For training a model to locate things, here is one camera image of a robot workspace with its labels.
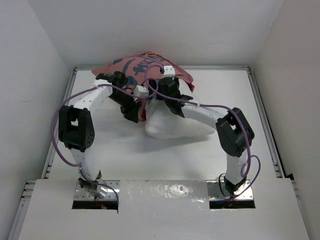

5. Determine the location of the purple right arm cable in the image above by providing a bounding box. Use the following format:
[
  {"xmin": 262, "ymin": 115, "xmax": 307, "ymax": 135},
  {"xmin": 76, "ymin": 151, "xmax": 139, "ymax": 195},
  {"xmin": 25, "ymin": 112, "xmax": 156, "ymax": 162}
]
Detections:
[{"xmin": 143, "ymin": 64, "xmax": 261, "ymax": 201}]

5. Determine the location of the aluminium table frame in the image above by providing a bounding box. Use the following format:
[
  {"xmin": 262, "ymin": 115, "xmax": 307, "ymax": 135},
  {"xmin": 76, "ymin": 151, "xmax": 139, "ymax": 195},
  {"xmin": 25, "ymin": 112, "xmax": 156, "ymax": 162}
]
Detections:
[{"xmin": 18, "ymin": 65, "xmax": 309, "ymax": 240}]

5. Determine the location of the metal base plate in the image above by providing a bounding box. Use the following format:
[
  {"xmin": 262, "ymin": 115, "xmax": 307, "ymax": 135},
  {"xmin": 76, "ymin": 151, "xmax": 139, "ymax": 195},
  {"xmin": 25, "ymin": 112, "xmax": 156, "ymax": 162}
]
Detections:
[
  {"xmin": 74, "ymin": 179, "xmax": 120, "ymax": 201},
  {"xmin": 206, "ymin": 180, "xmax": 254, "ymax": 201}
]

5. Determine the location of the red and pink pillowcase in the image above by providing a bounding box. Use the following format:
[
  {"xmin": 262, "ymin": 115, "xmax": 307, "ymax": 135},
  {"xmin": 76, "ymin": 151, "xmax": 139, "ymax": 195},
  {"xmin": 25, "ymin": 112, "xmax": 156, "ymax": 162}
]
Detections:
[{"xmin": 92, "ymin": 52, "xmax": 194, "ymax": 122}]

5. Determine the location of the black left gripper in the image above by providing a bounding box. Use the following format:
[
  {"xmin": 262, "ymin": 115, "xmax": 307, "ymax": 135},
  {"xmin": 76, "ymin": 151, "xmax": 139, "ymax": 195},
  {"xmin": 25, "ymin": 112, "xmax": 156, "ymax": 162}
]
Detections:
[{"xmin": 108, "ymin": 89, "xmax": 141, "ymax": 123}]

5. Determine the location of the white front cover board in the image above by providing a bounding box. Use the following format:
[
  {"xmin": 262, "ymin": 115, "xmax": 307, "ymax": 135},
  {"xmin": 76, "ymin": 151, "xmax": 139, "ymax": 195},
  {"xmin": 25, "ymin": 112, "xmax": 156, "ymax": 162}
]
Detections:
[{"xmin": 19, "ymin": 179, "xmax": 309, "ymax": 240}]

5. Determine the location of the white pillow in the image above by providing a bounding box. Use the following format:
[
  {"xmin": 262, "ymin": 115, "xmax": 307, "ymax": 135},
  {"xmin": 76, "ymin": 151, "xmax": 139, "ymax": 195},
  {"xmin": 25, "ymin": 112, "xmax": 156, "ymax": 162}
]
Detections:
[{"xmin": 145, "ymin": 98, "xmax": 215, "ymax": 140}]

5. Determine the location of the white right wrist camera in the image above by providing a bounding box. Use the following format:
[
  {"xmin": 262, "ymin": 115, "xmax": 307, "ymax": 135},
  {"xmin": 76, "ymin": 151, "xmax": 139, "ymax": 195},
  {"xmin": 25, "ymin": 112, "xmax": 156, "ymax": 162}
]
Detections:
[{"xmin": 160, "ymin": 65, "xmax": 176, "ymax": 78}]

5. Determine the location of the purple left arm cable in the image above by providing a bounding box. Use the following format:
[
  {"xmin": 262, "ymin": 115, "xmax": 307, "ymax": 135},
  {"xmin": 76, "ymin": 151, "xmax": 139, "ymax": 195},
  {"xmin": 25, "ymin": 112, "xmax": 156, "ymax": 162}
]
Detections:
[{"xmin": 50, "ymin": 84, "xmax": 161, "ymax": 201}]

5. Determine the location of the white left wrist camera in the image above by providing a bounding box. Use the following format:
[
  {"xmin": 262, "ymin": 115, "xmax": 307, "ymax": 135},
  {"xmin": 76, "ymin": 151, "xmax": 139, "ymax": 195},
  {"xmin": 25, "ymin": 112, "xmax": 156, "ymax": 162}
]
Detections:
[{"xmin": 133, "ymin": 85, "xmax": 149, "ymax": 98}]

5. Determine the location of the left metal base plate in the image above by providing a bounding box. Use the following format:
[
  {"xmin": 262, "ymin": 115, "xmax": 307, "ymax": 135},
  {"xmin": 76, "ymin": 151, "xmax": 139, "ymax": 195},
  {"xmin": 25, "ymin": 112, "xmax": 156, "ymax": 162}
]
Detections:
[{"xmin": 74, "ymin": 179, "xmax": 120, "ymax": 201}]

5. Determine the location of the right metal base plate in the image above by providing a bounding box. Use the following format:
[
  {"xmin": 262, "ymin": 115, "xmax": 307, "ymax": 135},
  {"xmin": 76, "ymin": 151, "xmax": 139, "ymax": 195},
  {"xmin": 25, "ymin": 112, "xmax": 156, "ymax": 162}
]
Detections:
[{"xmin": 206, "ymin": 180, "xmax": 254, "ymax": 201}]

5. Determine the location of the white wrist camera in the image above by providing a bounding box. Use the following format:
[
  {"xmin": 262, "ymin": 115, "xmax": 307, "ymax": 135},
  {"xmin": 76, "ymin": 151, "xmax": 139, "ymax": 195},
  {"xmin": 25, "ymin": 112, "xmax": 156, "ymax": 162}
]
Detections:
[
  {"xmin": 133, "ymin": 85, "xmax": 149, "ymax": 98},
  {"xmin": 160, "ymin": 65, "xmax": 176, "ymax": 78}
]

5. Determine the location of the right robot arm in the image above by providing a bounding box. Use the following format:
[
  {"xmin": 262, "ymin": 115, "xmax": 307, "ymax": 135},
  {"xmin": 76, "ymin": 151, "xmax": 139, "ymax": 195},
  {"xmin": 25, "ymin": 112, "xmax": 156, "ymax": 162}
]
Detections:
[{"xmin": 155, "ymin": 77, "xmax": 255, "ymax": 195}]

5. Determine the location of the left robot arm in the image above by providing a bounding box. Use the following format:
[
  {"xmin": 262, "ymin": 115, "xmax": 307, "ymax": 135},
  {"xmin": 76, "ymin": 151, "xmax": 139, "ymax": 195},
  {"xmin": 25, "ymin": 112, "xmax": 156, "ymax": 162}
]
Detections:
[{"xmin": 58, "ymin": 71, "xmax": 142, "ymax": 193}]

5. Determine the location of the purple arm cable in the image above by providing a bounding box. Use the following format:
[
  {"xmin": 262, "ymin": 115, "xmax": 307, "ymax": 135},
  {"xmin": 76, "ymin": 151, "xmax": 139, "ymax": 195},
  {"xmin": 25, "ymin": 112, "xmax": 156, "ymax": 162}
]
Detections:
[
  {"xmin": 50, "ymin": 84, "xmax": 161, "ymax": 201},
  {"xmin": 143, "ymin": 64, "xmax": 261, "ymax": 201}
]

